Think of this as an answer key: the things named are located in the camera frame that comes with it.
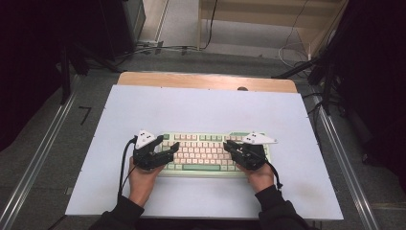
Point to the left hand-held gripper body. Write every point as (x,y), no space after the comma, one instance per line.
(145,159)

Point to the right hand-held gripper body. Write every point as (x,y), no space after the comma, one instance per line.
(252,158)

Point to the green and pink keyboard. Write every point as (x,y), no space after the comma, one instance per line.
(198,150)

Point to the person's right hand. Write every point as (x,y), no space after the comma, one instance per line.
(261,180)

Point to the person's left hand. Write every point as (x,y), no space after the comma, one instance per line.
(142,185)

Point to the white table cover board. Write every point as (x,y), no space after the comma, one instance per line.
(191,108)

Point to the black tripod stand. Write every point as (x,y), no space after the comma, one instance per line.
(327,86)

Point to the black metal stand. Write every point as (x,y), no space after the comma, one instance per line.
(65,80)

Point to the black cabinet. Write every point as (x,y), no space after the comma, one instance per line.
(121,25)

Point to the light wooden shelf unit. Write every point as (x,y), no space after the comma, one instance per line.
(255,8)

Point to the aluminium floor rail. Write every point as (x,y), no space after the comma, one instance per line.
(32,169)
(348,172)

